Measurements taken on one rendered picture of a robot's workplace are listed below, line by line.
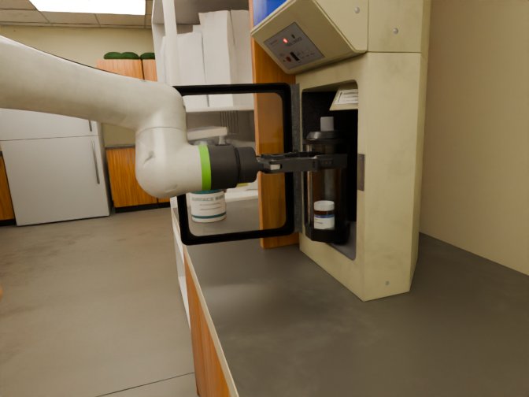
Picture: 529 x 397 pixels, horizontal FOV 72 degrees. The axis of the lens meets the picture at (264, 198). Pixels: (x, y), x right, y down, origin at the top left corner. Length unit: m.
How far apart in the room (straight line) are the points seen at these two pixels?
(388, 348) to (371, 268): 0.17
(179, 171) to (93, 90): 0.19
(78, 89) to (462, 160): 0.93
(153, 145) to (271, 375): 0.44
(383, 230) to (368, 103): 0.24
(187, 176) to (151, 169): 0.07
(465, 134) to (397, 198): 0.42
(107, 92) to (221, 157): 0.23
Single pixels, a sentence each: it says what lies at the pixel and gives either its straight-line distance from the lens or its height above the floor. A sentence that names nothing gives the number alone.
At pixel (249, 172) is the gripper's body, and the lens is 0.74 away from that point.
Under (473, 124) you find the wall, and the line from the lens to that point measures 1.11.
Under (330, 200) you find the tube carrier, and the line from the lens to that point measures 0.80.
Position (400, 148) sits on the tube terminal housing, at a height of 1.24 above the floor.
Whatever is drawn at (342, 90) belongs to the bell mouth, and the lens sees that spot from 0.82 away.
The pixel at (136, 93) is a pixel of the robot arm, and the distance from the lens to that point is 0.73.
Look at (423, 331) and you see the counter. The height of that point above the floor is 0.94.
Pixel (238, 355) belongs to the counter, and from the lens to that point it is 0.64.
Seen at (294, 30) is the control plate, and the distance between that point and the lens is 0.77.
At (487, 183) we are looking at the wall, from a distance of 1.09.
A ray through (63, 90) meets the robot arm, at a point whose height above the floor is 1.36.
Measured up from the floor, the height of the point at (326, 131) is 1.27.
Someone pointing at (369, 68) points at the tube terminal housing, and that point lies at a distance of 0.70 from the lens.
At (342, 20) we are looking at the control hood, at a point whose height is 1.46.
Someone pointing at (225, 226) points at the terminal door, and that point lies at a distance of 0.97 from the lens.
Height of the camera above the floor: 1.31
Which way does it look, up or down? 13 degrees down
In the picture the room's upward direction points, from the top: 3 degrees counter-clockwise
